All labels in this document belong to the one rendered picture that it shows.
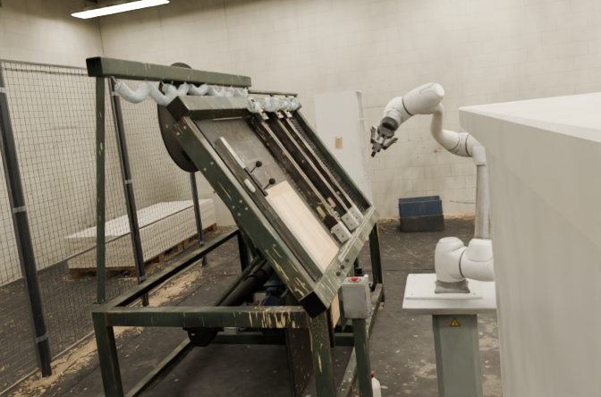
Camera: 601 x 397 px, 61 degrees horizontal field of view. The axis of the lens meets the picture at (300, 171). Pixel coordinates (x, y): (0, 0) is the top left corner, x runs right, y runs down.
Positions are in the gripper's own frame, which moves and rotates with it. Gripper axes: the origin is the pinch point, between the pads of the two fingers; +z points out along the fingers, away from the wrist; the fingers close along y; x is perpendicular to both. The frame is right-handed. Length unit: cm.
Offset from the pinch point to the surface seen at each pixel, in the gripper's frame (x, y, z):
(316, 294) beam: 81, 6, 22
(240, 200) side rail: 62, -49, 7
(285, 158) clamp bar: 103, -53, -80
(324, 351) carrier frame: 102, 23, 34
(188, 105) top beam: 39, -96, -13
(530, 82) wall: 201, 149, -572
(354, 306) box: 76, 25, 20
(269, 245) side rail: 73, -26, 14
